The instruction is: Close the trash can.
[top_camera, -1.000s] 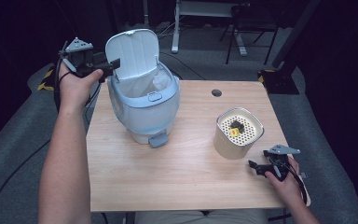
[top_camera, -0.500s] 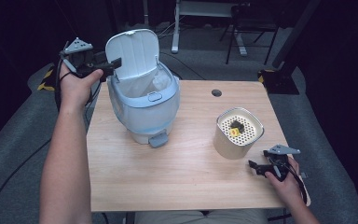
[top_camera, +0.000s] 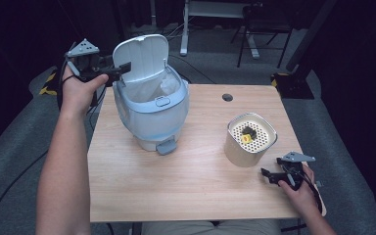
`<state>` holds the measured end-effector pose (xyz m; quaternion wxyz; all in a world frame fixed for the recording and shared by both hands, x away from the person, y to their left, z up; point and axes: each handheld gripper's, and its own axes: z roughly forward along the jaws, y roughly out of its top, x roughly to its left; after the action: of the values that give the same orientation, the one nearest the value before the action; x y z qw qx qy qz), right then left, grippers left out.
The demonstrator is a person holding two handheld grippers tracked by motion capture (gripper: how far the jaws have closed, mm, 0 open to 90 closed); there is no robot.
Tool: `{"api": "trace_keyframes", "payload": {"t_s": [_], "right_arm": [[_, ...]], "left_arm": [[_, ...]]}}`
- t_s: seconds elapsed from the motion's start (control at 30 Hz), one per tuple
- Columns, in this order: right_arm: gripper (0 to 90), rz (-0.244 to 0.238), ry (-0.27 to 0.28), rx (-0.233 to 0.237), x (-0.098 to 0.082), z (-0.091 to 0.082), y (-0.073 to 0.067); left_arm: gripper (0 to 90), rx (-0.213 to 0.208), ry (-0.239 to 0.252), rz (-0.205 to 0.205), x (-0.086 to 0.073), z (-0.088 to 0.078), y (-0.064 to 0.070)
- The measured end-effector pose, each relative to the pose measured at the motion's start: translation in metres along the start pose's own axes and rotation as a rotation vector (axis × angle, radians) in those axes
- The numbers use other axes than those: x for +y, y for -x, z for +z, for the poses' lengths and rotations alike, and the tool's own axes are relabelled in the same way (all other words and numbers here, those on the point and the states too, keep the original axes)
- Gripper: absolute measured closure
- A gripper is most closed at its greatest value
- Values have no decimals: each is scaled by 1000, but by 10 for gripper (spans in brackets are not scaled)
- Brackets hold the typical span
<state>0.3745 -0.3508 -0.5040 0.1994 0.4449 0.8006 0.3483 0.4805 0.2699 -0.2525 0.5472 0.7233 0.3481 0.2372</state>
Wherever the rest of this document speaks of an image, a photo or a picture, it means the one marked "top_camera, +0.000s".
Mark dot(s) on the yellow scrap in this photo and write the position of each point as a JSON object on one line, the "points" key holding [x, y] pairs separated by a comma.
{"points": [[246, 139]]}

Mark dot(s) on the black chair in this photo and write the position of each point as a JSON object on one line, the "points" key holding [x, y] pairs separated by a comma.
{"points": [[261, 26]]}

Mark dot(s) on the dark crumpled scrap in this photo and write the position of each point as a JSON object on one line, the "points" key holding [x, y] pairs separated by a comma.
{"points": [[249, 131]]}

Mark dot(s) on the person's left hand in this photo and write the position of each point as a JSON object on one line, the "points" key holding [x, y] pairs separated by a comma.
{"points": [[78, 91]]}

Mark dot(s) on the beige container with perforated insert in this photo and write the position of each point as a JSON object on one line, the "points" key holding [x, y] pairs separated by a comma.
{"points": [[241, 153]]}

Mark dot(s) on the white trash bag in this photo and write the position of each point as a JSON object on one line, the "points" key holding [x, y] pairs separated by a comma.
{"points": [[150, 86]]}

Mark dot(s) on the black stand with base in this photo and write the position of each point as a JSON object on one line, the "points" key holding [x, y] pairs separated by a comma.
{"points": [[295, 84]]}

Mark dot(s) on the white pedal trash bin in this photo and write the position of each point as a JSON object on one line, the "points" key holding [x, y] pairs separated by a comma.
{"points": [[153, 120]]}

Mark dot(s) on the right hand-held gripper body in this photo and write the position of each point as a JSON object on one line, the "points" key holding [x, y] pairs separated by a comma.
{"points": [[293, 169]]}

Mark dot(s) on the yellow black striped floor marker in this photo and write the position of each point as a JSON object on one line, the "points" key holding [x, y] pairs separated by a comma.
{"points": [[48, 85]]}

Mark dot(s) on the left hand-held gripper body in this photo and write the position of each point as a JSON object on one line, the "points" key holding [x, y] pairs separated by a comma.
{"points": [[86, 62]]}

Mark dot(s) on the person's right hand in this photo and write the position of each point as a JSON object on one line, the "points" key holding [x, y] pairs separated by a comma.
{"points": [[303, 199]]}

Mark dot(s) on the white desk frame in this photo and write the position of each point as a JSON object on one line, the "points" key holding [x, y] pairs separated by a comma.
{"points": [[185, 36]]}

